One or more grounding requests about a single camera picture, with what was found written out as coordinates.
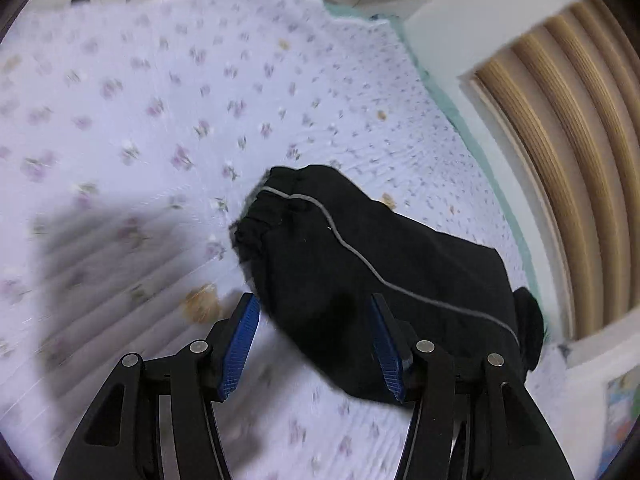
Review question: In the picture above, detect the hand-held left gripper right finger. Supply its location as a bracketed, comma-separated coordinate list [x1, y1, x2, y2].
[371, 293, 576, 480]

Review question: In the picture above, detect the black garment with grey piping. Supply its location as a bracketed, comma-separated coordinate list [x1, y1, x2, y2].
[231, 164, 546, 403]

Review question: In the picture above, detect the teal bed sheet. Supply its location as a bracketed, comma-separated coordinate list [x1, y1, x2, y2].
[322, 2, 556, 341]

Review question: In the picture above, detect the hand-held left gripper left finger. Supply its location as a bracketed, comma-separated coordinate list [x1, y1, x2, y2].
[52, 292, 262, 480]

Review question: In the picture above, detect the floral quilted bedspread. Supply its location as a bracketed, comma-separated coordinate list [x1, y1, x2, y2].
[0, 0, 571, 480]

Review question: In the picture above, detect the brown striped window blind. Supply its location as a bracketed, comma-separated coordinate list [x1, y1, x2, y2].
[472, 0, 640, 341]

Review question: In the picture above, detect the colourful wall map poster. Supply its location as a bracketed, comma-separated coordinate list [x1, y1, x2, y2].
[605, 370, 637, 466]

